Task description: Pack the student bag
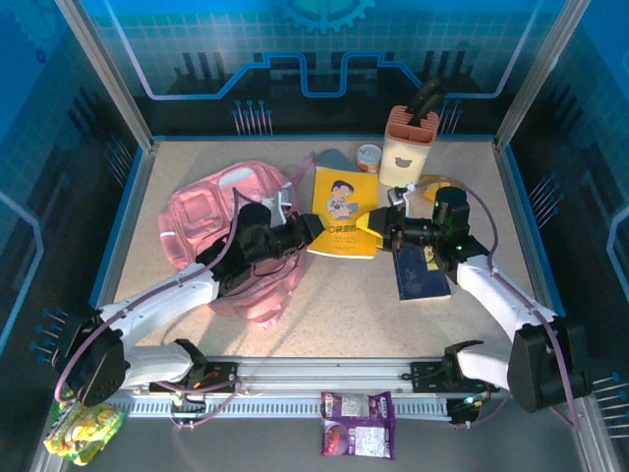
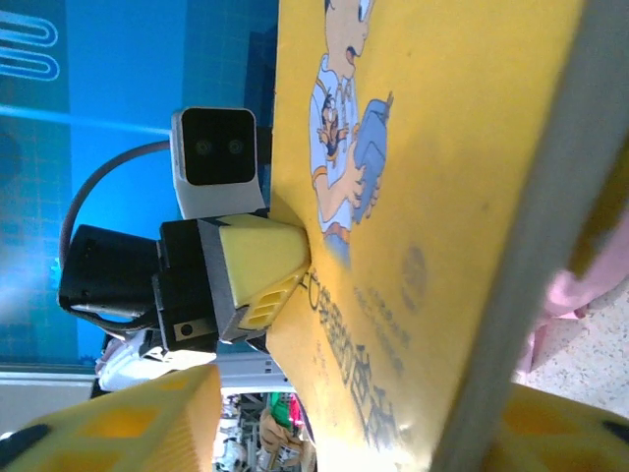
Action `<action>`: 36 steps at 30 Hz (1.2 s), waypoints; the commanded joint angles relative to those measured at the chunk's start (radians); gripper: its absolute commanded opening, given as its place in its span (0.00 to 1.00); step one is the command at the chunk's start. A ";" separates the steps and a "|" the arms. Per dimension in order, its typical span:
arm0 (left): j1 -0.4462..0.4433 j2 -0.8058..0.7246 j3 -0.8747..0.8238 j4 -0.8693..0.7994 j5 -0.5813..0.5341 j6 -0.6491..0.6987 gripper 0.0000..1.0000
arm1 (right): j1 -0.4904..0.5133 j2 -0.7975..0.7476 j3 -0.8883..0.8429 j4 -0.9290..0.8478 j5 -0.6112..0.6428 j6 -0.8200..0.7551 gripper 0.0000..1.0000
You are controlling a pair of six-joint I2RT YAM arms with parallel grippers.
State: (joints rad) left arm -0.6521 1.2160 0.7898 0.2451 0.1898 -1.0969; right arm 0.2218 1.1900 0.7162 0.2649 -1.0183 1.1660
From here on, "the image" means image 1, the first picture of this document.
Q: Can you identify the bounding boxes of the aluminium front rail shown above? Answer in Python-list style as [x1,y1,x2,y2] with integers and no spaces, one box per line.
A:
[58,356,589,399]

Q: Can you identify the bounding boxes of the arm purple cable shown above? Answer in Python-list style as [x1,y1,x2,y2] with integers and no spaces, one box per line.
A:
[405,179,581,433]
[52,186,246,432]

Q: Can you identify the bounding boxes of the black controller box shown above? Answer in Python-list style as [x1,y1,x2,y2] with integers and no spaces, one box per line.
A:
[445,395,482,425]
[169,395,207,429]

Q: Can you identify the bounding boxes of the yellow book sitting boy cover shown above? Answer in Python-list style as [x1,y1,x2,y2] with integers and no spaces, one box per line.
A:
[305,165,380,260]

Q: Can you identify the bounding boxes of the cream and pink knife block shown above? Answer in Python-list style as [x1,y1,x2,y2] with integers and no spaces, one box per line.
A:
[380,104,440,188]

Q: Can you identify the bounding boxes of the dark blue book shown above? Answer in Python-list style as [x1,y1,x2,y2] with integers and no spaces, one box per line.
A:
[392,243,454,303]

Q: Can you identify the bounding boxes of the aluminium frame post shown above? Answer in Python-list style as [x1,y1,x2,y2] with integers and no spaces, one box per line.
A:
[52,0,157,152]
[492,0,595,152]

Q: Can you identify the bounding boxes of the green yellow snack bag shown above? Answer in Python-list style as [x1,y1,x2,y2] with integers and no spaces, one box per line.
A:
[42,397,128,467]

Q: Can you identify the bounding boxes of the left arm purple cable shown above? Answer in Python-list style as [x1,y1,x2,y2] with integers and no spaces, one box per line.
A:
[52,186,246,432]

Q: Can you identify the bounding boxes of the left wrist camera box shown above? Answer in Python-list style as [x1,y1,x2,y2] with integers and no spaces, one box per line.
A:
[272,180,297,228]

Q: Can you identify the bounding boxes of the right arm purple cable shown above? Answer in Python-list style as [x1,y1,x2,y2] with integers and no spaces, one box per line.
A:
[405,179,581,433]

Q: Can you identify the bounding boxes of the pink backpack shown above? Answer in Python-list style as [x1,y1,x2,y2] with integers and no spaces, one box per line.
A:
[156,155,315,330]

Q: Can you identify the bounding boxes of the white slotted cable duct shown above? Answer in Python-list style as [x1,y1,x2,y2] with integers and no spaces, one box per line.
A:
[105,395,453,420]

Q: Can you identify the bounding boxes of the purple snack packet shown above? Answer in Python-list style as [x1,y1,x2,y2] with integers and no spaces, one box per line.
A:
[319,390,397,461]

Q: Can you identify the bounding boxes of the black handled knife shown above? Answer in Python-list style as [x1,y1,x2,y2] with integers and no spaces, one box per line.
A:
[407,77,449,127]

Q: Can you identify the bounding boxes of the yellow snack packet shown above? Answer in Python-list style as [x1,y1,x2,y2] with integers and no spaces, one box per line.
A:
[417,174,466,203]

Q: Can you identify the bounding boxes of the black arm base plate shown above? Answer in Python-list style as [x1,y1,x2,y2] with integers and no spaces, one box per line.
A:
[410,360,501,394]
[148,362,237,394]

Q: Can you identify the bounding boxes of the grey pencil case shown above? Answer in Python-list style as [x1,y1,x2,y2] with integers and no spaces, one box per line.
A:
[314,148,359,173]

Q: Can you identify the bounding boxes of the small tin can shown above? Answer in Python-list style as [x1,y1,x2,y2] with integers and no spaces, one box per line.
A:
[356,144,384,174]

